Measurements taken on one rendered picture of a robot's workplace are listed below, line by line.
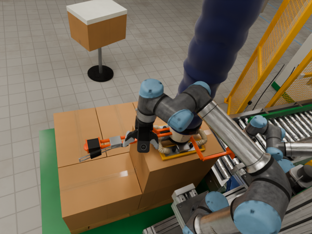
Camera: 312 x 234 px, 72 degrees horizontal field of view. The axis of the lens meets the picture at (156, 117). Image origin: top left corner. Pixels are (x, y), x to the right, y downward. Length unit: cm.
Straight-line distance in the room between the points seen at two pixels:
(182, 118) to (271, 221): 36
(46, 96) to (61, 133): 122
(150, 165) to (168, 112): 86
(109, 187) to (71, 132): 64
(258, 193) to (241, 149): 14
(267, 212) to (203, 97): 38
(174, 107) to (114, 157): 135
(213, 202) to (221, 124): 48
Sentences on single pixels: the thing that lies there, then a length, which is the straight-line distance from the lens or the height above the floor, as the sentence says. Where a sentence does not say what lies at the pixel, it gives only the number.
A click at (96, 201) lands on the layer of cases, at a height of 54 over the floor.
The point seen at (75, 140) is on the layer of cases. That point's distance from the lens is 206.
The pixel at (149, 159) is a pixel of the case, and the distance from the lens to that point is 149.
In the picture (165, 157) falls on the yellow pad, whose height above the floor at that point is 96.
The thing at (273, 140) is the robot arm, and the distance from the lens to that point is 130.
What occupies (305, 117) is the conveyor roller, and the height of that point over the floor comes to 55.
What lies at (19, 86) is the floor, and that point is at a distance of 351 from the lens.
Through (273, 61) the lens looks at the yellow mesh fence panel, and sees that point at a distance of 234.
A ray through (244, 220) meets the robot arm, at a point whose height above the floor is 162.
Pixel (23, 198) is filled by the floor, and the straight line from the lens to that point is 253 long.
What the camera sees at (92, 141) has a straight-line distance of 136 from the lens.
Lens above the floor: 223
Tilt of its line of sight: 49 degrees down
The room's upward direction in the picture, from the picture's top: 14 degrees clockwise
